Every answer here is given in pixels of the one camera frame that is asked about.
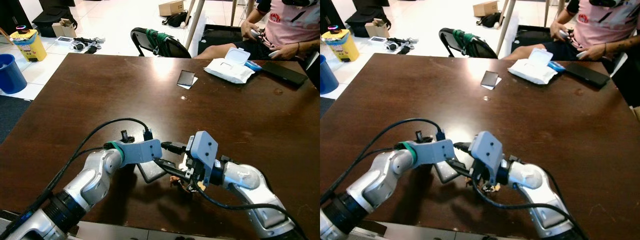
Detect keys with brown tag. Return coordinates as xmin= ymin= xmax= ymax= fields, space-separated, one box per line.
xmin=170 ymin=176 xmax=207 ymax=194
xmin=477 ymin=181 xmax=502 ymax=194

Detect dark grey card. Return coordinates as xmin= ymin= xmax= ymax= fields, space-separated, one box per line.
xmin=481 ymin=70 xmax=502 ymax=91
xmin=177 ymin=70 xmax=199 ymax=91

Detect white wet wipes pack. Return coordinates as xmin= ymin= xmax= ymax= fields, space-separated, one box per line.
xmin=508 ymin=48 xmax=558 ymax=85
xmin=204 ymin=47 xmax=256 ymax=84

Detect slanted wooden leg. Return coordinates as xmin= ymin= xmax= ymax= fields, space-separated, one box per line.
xmin=496 ymin=0 xmax=516 ymax=55
xmin=185 ymin=0 xmax=206 ymax=50

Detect small black bag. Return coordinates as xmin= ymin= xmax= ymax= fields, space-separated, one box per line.
xmin=476 ymin=12 xmax=503 ymax=28
xmin=162 ymin=12 xmax=191 ymax=28

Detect flat black phone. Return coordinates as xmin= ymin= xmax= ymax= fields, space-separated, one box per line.
xmin=564 ymin=62 xmax=611 ymax=88
xmin=261 ymin=61 xmax=308 ymax=87

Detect dark blue rug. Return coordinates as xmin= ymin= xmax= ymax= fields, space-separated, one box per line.
xmin=320 ymin=97 xmax=337 ymax=120
xmin=0 ymin=95 xmax=32 ymax=145

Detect closed cardboard box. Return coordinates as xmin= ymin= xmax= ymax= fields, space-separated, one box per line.
xmin=473 ymin=1 xmax=500 ymax=17
xmin=159 ymin=0 xmax=186 ymax=17

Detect small open cardboard box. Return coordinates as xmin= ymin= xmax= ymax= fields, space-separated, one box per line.
xmin=365 ymin=20 xmax=391 ymax=39
xmin=51 ymin=19 xmax=77 ymax=39

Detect blue plastic bucket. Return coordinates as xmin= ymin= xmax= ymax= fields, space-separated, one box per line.
xmin=320 ymin=54 xmax=340 ymax=96
xmin=0 ymin=53 xmax=28 ymax=95

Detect yellow container with lid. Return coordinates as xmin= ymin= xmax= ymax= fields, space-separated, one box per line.
xmin=10 ymin=25 xmax=47 ymax=63
xmin=321 ymin=25 xmax=360 ymax=63

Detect large black bag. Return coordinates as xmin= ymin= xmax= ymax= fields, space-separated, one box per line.
xmin=32 ymin=6 xmax=78 ymax=38
xmin=346 ymin=6 xmax=392 ymax=32

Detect person in pink shirt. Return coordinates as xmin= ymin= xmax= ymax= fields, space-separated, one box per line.
xmin=501 ymin=0 xmax=640 ymax=62
xmin=192 ymin=0 xmax=321 ymax=62

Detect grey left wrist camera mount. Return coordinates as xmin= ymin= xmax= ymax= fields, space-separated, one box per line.
xmin=397 ymin=140 xmax=457 ymax=167
xmin=104 ymin=139 xmax=164 ymax=167

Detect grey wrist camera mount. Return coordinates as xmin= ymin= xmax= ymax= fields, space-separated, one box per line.
xmin=469 ymin=131 xmax=504 ymax=173
xmin=104 ymin=139 xmax=164 ymax=167
xmin=397 ymin=140 xmax=457 ymax=167
xmin=186 ymin=131 xmax=220 ymax=175

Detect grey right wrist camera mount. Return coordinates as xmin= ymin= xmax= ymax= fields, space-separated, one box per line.
xmin=469 ymin=131 xmax=504 ymax=173
xmin=186 ymin=131 xmax=220 ymax=175

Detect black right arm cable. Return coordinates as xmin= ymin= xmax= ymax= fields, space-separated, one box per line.
xmin=472 ymin=180 xmax=591 ymax=240
xmin=192 ymin=180 xmax=308 ymax=240

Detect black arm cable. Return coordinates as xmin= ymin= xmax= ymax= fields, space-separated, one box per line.
xmin=472 ymin=180 xmax=591 ymax=240
xmin=192 ymin=180 xmax=308 ymax=240
xmin=320 ymin=118 xmax=447 ymax=206
xmin=0 ymin=117 xmax=153 ymax=240

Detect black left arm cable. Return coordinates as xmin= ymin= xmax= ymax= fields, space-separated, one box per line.
xmin=320 ymin=118 xmax=447 ymax=206
xmin=0 ymin=117 xmax=153 ymax=240

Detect black folding chair green strap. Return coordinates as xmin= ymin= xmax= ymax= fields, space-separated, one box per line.
xmin=131 ymin=27 xmax=192 ymax=59
xmin=439 ymin=28 xmax=498 ymax=60

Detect black gadgets with cables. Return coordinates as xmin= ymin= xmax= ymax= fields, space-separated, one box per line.
xmin=70 ymin=36 xmax=106 ymax=55
xmin=385 ymin=36 xmax=419 ymax=55

